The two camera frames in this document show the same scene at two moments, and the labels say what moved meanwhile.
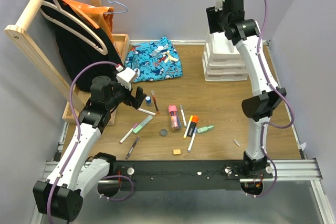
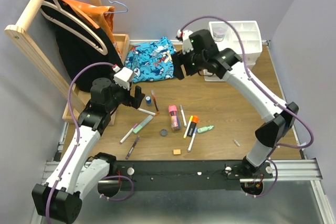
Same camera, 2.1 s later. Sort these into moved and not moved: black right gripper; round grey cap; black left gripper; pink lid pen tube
Moved: black right gripper
Not moved: black left gripper; pink lid pen tube; round grey cap
